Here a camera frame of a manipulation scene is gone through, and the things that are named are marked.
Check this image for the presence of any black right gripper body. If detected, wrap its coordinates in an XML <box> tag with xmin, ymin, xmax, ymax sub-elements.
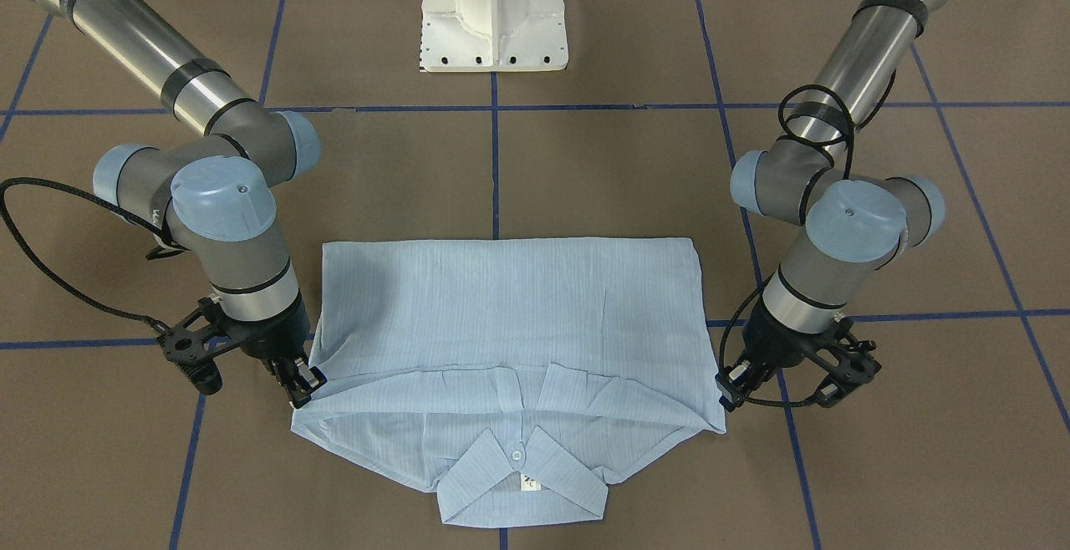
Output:
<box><xmin>243</xmin><ymin>293</ymin><xmax>310</xmax><ymax>384</ymax></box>

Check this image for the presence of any light blue button-up shirt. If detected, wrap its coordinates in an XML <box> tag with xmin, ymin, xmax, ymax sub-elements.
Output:
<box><xmin>291</xmin><ymin>236</ymin><xmax>727</xmax><ymax>528</ymax></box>

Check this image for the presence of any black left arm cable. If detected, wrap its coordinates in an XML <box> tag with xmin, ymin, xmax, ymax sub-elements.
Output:
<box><xmin>717</xmin><ymin>0</ymin><xmax>899</xmax><ymax>409</ymax></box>

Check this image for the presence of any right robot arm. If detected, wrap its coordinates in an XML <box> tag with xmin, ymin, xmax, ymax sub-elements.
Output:
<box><xmin>3</xmin><ymin>0</ymin><xmax>326</xmax><ymax>409</ymax></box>

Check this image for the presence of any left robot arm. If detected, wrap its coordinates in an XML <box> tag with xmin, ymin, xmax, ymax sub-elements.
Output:
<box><xmin>717</xmin><ymin>0</ymin><xmax>948</xmax><ymax>410</ymax></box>

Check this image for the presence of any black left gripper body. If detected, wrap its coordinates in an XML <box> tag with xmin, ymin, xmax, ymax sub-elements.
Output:
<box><xmin>732</xmin><ymin>299</ymin><xmax>830</xmax><ymax>391</ymax></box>

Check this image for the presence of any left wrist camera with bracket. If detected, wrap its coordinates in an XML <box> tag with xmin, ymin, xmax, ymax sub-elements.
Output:
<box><xmin>806</xmin><ymin>315</ymin><xmax>882</xmax><ymax>408</ymax></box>

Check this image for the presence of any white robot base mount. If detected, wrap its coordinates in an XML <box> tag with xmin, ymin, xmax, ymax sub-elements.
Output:
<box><xmin>418</xmin><ymin>0</ymin><xmax>569</xmax><ymax>73</ymax></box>

